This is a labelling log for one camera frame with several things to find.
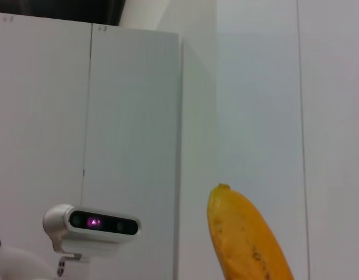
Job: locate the silver head camera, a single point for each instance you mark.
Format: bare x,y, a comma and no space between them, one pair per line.
95,227

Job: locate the white head camera mount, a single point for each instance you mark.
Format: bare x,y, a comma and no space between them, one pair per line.
64,264

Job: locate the white cabinet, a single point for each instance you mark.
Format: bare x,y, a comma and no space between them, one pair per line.
124,116

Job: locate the yellow banana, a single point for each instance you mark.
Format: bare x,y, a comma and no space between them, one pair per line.
243,239

